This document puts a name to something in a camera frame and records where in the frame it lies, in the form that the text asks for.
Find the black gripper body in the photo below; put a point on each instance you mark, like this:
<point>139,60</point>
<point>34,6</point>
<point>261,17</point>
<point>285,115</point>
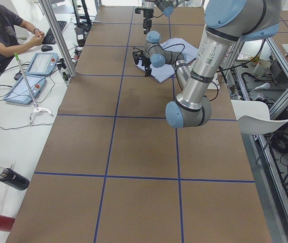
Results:
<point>146,63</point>
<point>146,16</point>

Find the blue striped button shirt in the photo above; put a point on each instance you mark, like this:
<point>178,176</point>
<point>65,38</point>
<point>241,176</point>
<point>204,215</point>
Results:
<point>164,56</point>

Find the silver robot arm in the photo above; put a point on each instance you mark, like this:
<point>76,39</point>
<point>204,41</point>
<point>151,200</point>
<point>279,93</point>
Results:
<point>166,8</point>
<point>226,23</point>

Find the black computer mouse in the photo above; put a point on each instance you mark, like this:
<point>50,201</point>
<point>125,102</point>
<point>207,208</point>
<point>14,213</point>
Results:
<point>46,48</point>

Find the upper teach pendant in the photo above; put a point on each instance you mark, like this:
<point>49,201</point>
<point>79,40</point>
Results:
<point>42,64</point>

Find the teach pendant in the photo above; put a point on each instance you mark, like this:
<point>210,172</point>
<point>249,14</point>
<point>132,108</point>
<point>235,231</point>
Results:
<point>19,93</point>
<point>42,64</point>

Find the green white grabber stick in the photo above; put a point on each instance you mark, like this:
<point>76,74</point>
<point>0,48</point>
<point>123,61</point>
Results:
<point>37,109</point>

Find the white plastic chair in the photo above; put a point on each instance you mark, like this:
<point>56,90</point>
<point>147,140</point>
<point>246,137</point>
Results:
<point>254,119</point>

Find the lower teach pendant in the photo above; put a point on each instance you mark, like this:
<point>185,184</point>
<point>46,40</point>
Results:
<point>19,93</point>

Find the seated person dark shirt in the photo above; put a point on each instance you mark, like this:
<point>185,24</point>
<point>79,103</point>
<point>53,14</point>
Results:
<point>8,39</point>

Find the black water bottle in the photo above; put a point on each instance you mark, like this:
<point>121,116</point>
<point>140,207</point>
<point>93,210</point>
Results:
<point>13,179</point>

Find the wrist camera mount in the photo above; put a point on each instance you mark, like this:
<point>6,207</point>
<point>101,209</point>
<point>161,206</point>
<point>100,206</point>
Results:
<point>137,56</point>
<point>138,10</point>

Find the aluminium frame post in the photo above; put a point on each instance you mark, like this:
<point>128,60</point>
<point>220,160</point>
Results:
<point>51,18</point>

